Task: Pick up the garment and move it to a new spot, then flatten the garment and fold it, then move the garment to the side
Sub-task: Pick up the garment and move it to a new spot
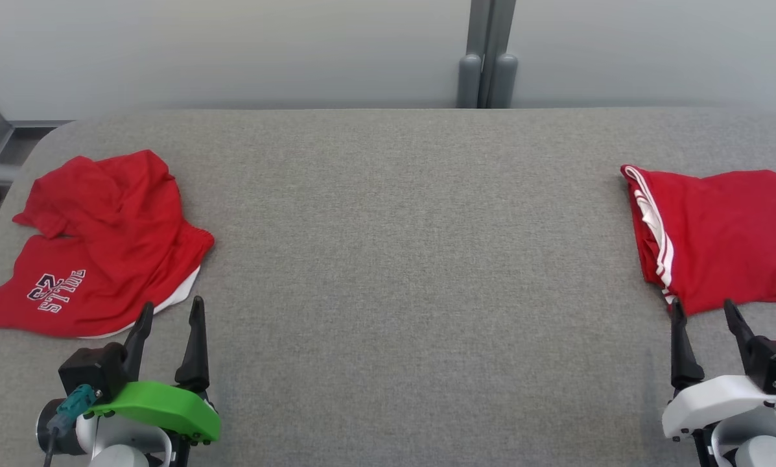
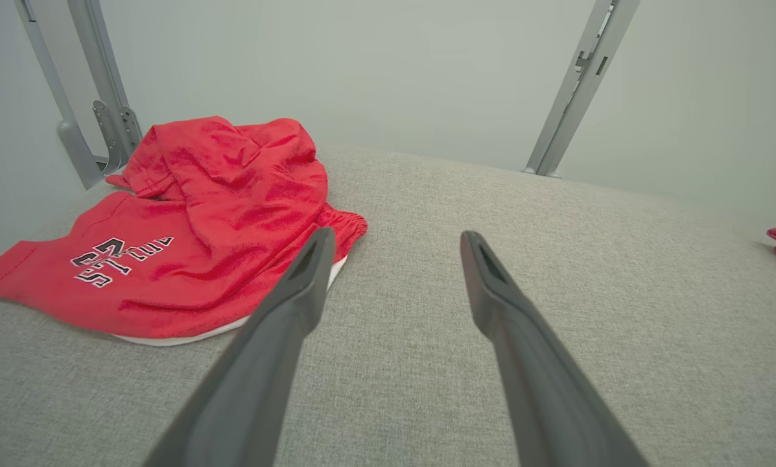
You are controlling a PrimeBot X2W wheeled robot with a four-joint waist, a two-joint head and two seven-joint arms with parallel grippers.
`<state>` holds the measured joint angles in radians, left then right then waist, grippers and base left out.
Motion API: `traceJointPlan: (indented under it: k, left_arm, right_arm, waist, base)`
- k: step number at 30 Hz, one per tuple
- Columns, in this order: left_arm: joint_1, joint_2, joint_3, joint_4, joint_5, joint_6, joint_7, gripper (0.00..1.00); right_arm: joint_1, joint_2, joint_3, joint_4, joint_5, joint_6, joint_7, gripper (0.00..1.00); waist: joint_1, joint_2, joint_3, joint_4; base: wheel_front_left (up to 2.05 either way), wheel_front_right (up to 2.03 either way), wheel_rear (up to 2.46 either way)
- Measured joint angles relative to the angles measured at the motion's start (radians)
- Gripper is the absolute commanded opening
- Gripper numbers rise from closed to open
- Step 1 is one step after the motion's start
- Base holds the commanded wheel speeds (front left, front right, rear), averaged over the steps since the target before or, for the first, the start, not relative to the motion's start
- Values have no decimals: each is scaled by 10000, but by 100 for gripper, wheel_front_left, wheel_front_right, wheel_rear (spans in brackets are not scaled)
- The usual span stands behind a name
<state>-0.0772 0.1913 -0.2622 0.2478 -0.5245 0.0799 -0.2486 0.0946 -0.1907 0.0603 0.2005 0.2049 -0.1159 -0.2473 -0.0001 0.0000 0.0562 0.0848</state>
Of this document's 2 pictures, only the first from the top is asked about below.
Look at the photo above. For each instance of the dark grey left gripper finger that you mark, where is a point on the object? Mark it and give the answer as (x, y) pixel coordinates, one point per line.
(138, 344)
(196, 357)

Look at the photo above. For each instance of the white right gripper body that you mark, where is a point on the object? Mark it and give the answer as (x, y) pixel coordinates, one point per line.
(712, 402)

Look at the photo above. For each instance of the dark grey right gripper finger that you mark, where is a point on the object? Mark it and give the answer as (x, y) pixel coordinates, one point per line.
(681, 363)
(741, 337)

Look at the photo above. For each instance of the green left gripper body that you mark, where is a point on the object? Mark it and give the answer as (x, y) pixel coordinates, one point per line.
(161, 402)

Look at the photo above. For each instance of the red Bulls jersey white sleeves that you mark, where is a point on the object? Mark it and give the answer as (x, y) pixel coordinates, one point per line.
(725, 240)

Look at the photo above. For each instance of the red Bulls shorts white hem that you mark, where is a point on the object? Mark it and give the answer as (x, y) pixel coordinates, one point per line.
(102, 227)

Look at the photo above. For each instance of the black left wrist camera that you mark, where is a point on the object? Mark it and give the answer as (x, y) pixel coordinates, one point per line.
(93, 370)

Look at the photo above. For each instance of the teal left camera connector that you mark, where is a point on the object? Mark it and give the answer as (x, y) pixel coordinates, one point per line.
(73, 402)

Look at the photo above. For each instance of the grey metal partition post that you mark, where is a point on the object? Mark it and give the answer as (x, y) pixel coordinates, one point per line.
(485, 39)

